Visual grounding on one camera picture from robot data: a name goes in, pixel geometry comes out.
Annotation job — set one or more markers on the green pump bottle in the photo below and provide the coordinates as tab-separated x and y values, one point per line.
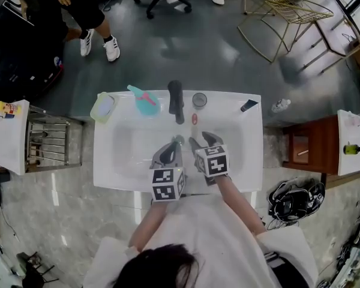
352	148

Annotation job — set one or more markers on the wooden vanity with white sink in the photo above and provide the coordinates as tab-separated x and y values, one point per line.
318	142

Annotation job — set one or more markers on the yellow and red bottle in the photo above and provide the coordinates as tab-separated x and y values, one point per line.
9	109

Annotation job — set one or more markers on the clear glass cup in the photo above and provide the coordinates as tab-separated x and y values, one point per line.
199	100

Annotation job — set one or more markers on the white side table metal rack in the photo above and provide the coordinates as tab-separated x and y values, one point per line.
9	142

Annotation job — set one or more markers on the black tube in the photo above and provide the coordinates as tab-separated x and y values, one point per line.
249	105

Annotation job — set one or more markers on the black folding stand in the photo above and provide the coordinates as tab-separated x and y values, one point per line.
36	271

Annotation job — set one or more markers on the teal spray bottle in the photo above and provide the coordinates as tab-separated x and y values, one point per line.
148	106

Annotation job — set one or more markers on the green soap dish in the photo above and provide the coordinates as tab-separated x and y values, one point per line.
104	108

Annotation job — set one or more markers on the white sink vanity black frame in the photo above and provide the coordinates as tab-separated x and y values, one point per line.
132	148

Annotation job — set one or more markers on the person's white shirt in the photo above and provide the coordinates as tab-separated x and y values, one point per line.
210	238

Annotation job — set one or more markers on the large black cabinet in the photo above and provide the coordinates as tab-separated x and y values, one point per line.
6	70

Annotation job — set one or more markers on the wooden chair with dark seat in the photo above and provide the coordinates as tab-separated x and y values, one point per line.
330	40

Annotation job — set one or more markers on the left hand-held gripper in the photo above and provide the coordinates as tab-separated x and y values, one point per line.
166	184

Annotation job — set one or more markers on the black sink faucet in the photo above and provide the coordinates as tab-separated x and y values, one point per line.
176	100

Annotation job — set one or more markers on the black striped garment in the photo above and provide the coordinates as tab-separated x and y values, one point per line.
288	273

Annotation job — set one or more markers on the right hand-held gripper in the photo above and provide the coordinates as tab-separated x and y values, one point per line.
214	162

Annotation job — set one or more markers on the person's left forearm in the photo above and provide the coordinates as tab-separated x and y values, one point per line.
150	226

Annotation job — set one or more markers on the person's right forearm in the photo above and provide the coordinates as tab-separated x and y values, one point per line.
237	202

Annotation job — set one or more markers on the clear plastic water bottle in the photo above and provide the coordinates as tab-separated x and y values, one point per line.
280	106

